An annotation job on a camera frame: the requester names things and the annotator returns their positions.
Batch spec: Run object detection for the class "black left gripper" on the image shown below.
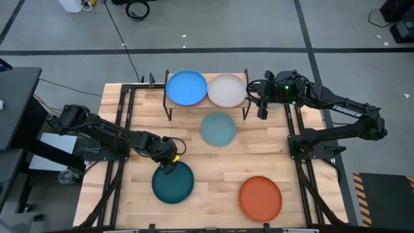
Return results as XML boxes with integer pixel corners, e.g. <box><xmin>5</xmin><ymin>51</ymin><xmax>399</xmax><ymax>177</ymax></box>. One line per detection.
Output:
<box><xmin>151</xmin><ymin>137</ymin><xmax>179</xmax><ymax>176</ymax></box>

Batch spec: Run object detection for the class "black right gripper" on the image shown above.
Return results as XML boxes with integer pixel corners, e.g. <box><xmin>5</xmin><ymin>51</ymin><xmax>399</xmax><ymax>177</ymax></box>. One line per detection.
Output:
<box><xmin>248</xmin><ymin>70</ymin><xmax>294</xmax><ymax>121</ymax></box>

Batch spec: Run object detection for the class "dark teal plate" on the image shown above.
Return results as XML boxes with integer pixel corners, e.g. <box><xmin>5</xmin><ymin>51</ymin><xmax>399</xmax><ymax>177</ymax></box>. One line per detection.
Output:
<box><xmin>151</xmin><ymin>161</ymin><xmax>195</xmax><ymax>205</ymax></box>

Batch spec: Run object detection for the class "grey plate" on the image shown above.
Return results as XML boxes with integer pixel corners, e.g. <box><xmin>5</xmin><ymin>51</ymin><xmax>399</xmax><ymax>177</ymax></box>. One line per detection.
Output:
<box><xmin>207</xmin><ymin>72</ymin><xmax>248</xmax><ymax>108</ymax></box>

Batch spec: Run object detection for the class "light teal plate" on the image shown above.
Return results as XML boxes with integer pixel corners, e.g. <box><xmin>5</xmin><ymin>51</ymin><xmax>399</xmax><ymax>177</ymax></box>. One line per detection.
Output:
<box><xmin>200</xmin><ymin>111</ymin><xmax>237</xmax><ymax>147</ymax></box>

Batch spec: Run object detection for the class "blue plate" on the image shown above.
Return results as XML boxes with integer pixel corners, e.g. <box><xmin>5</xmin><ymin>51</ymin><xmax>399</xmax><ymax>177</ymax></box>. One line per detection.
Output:
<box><xmin>165</xmin><ymin>69</ymin><xmax>208</xmax><ymax>106</ymax></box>

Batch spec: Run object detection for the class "orange plate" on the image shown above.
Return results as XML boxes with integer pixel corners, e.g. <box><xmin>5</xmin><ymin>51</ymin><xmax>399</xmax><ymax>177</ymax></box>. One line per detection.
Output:
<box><xmin>238</xmin><ymin>175</ymin><xmax>283</xmax><ymax>223</ymax></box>

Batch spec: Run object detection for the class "clear plastic cup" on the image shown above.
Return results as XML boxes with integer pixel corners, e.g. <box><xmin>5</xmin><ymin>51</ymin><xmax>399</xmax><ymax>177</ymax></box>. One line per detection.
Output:
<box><xmin>58</xmin><ymin>168</ymin><xmax>81</xmax><ymax>184</ymax></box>

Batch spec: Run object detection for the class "white panel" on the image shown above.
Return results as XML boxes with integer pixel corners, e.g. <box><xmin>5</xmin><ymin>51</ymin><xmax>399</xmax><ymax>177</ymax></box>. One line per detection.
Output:
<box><xmin>28</xmin><ymin>132</ymin><xmax>79</xmax><ymax>172</ymax></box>

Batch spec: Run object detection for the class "black equipment case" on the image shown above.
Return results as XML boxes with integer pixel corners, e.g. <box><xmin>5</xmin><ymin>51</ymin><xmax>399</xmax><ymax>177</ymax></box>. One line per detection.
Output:
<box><xmin>389</xmin><ymin>17</ymin><xmax>414</xmax><ymax>45</ymax></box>
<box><xmin>380</xmin><ymin>0</ymin><xmax>414</xmax><ymax>23</ymax></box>

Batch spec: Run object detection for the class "hazard-striped black floor mat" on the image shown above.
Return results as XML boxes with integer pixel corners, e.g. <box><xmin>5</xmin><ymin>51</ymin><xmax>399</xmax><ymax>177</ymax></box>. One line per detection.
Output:
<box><xmin>352</xmin><ymin>172</ymin><xmax>414</xmax><ymax>227</ymax></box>

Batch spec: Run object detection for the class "black desk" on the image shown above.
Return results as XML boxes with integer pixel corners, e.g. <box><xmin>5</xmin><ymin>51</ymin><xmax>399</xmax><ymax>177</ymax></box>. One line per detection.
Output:
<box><xmin>0</xmin><ymin>66</ymin><xmax>43</xmax><ymax>153</ymax></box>

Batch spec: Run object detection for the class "white container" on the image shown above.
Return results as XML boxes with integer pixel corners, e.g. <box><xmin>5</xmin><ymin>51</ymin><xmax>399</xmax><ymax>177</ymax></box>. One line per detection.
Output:
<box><xmin>58</xmin><ymin>0</ymin><xmax>83</xmax><ymax>14</ymax></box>

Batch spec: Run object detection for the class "wooden shelf with black frame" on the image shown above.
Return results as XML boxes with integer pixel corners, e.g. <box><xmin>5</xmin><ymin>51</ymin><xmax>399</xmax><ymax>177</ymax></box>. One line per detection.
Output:
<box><xmin>162</xmin><ymin>68</ymin><xmax>252</xmax><ymax>122</ymax></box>

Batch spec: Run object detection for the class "black aluminium table frame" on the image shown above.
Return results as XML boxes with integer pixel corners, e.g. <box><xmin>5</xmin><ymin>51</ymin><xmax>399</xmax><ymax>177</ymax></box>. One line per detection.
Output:
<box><xmin>77</xmin><ymin>72</ymin><xmax>349</xmax><ymax>233</ymax></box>

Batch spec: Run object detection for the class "long black floor cable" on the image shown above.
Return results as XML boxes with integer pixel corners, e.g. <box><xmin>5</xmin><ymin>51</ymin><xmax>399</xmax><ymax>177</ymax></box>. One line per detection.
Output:
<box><xmin>103</xmin><ymin>0</ymin><xmax>143</xmax><ymax>82</ymax></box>

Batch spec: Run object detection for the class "coiled black cable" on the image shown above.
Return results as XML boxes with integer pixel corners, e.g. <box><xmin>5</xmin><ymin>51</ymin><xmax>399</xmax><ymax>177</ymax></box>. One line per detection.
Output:
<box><xmin>125</xmin><ymin>0</ymin><xmax>151</xmax><ymax>22</ymax></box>

